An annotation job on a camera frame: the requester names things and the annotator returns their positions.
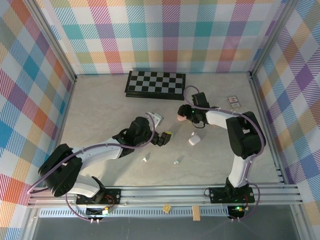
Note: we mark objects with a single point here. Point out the controller board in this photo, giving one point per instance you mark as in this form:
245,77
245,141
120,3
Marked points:
236,211
98,212

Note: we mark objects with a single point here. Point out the aluminium frame post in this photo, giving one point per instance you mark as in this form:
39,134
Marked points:
272,37
57,42

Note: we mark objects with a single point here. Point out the left controller board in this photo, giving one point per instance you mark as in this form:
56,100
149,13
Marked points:
98,212

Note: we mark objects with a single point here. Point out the mint green earbud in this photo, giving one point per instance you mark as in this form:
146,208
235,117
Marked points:
176,162

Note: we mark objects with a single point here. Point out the aluminium side rail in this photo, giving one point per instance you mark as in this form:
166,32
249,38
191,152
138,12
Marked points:
65,107
260,100

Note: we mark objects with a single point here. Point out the playing card box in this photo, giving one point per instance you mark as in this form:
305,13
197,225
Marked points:
234,103

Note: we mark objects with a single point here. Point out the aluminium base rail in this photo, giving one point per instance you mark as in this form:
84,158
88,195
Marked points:
162,195

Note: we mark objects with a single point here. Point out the white stemmed earbud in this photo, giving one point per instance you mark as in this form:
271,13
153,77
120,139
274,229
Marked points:
144,160
193,133

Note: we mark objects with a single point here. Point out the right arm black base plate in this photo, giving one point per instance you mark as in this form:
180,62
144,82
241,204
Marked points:
217,195

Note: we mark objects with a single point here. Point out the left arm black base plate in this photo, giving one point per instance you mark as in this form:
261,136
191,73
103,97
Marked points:
113,196

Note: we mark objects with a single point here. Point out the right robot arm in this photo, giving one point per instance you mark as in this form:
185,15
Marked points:
245,135

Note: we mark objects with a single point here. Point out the white earbud charging case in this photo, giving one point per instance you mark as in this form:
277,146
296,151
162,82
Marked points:
193,141

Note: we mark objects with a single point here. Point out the black and white chessboard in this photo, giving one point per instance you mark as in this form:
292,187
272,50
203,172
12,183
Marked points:
155,85

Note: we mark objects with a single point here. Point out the small yellow square part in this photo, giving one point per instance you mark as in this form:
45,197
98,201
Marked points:
166,208

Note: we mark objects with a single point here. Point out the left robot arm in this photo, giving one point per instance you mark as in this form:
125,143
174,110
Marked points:
100,151

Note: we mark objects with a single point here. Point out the pink earbud case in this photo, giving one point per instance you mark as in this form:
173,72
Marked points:
180,117

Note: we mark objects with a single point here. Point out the small wooden block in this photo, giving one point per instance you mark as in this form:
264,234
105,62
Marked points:
196,213

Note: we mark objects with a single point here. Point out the right controller board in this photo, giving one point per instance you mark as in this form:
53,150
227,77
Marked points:
236,211

